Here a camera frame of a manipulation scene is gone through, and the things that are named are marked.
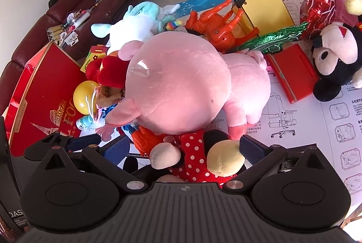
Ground red polka-dot mouse plush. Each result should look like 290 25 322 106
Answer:
149 129 247 185

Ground printed instruction sheet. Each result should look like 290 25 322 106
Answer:
79 0 362 215

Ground pink white sunglasses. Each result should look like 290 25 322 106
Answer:
85 84 104 126

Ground toy syringe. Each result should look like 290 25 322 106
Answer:
67 9 93 32

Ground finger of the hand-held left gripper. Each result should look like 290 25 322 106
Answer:
25 133 102 160

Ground red cardboard box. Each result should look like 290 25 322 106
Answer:
5 41 94 157

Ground white unicorn plush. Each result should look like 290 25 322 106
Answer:
90 1 184 55

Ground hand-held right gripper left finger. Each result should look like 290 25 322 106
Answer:
37 136 149 194

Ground red foil balloon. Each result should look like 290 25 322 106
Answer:
299 0 337 40

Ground green foil balloon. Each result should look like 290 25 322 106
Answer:
236 22 309 55

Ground red flat case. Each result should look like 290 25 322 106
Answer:
264 43 320 103

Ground yellow black box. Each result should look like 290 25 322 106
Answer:
232 0 296 34

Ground dark red sofa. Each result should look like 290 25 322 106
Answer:
0 0 159 116

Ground yellow plastic ball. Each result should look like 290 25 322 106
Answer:
73 80 99 115

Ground orange ribbed plastic toy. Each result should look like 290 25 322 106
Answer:
131 127 164 159

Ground colourful toy cube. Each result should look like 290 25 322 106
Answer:
80 44 107 74

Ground orange toy dinosaur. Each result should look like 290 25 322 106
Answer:
185 0 259 52

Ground blue gear toy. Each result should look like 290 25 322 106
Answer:
102 106 139 134

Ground red plush bow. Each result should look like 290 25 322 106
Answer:
86 55 131 88

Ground black white mouse plush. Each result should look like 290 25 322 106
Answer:
311 0 362 102

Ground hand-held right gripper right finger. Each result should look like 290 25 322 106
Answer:
223 135 337 191

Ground pink pig plush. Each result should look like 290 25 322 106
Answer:
105 32 272 142

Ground small toy bottle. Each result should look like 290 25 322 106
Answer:
76 115 98 130

